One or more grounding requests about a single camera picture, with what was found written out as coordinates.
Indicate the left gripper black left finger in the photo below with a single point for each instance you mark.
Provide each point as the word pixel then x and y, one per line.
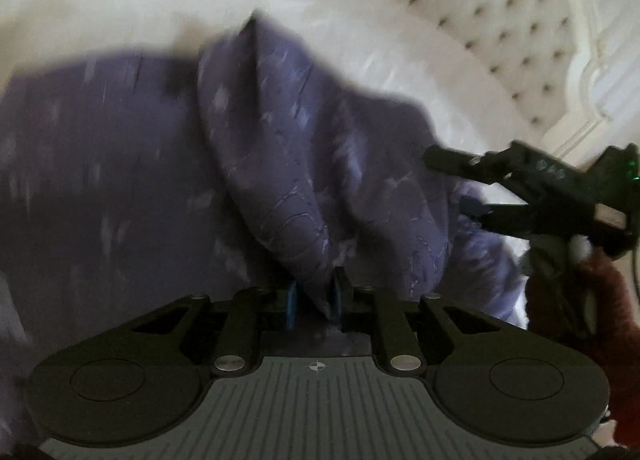
pixel 250 325

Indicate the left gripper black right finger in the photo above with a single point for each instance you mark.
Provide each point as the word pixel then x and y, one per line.
pixel 378 314

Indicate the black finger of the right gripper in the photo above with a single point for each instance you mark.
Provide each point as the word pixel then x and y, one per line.
pixel 500 222
pixel 487 168

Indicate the purple patterned garment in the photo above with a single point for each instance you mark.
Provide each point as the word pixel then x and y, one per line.
pixel 129 181

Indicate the person's right hand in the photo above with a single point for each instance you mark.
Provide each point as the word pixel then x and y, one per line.
pixel 577 297

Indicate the cream tufted headboard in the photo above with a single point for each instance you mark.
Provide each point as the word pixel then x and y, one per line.
pixel 571 67

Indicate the white fluffy bed comforter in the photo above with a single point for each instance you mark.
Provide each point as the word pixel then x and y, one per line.
pixel 371 43

